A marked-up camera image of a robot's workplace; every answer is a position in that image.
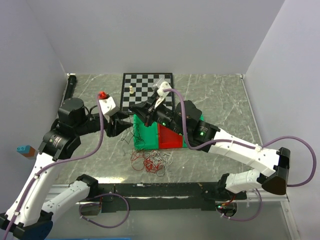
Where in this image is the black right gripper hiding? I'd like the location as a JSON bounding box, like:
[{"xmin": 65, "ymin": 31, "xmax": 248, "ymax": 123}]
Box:
[{"xmin": 129, "ymin": 93, "xmax": 187, "ymax": 136}]

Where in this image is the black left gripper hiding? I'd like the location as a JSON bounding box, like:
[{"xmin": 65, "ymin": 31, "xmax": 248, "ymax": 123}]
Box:
[{"xmin": 74, "ymin": 109, "xmax": 133, "ymax": 137}]

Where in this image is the black wire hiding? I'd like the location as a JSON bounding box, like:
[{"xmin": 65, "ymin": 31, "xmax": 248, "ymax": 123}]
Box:
[{"xmin": 119, "ymin": 122, "xmax": 147, "ymax": 156}]

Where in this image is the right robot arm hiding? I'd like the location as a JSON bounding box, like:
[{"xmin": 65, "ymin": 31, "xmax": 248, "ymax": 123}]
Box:
[{"xmin": 129, "ymin": 100, "xmax": 291, "ymax": 200}]

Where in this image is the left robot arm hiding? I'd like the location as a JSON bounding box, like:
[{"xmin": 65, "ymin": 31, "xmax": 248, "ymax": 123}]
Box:
[{"xmin": 0, "ymin": 96, "xmax": 133, "ymax": 240}]

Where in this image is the cream chess piece left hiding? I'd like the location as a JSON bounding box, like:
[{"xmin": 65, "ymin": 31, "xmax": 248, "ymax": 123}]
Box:
[{"xmin": 129, "ymin": 85, "xmax": 134, "ymax": 95}]

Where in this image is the green bin left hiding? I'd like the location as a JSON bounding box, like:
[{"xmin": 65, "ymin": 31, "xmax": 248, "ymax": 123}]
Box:
[{"xmin": 133, "ymin": 114, "xmax": 159, "ymax": 150}]

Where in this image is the black and silver chessboard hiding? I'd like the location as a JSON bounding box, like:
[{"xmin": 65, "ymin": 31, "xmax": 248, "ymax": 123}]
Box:
[{"xmin": 120, "ymin": 72, "xmax": 174, "ymax": 114}]

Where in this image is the red plastic bin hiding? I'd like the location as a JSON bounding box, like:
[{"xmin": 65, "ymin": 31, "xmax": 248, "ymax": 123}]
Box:
[{"xmin": 157, "ymin": 124, "xmax": 183, "ymax": 149}]

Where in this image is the black marker orange cap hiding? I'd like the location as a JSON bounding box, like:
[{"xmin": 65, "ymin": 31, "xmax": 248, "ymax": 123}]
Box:
[{"xmin": 61, "ymin": 75, "xmax": 78, "ymax": 103}]

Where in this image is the blue orange block tool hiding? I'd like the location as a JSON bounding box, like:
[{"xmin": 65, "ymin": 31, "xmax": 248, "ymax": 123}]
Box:
[{"xmin": 16, "ymin": 145, "xmax": 37, "ymax": 160}]

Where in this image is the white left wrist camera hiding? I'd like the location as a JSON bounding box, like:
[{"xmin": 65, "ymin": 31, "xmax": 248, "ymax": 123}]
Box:
[{"xmin": 98, "ymin": 91, "xmax": 120, "ymax": 117}]

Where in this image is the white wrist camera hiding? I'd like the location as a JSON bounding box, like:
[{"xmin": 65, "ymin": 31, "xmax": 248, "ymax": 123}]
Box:
[
  {"xmin": 98, "ymin": 91, "xmax": 120, "ymax": 117},
  {"xmin": 151, "ymin": 78, "xmax": 172, "ymax": 109}
]

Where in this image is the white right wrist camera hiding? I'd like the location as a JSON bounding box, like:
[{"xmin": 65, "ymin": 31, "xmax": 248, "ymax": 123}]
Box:
[{"xmin": 151, "ymin": 78, "xmax": 172, "ymax": 109}]

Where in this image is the tangled wire bundle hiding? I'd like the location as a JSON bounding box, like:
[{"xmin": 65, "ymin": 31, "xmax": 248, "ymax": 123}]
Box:
[{"xmin": 129, "ymin": 149, "xmax": 174, "ymax": 177}]

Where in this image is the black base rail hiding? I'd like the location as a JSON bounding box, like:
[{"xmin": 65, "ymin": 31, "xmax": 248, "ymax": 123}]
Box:
[{"xmin": 85, "ymin": 182, "xmax": 247, "ymax": 213}]

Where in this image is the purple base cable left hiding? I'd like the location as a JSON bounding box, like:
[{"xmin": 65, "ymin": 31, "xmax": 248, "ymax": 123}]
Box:
[{"xmin": 79, "ymin": 193, "xmax": 129, "ymax": 229}]

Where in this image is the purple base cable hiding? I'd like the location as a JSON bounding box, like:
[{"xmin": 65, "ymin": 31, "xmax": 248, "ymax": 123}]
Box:
[
  {"xmin": 216, "ymin": 192, "xmax": 263, "ymax": 223},
  {"xmin": 79, "ymin": 193, "xmax": 129, "ymax": 229}
]

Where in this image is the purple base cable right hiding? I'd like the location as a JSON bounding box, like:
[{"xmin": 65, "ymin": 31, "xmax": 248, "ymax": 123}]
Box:
[{"xmin": 216, "ymin": 192, "xmax": 263, "ymax": 223}]

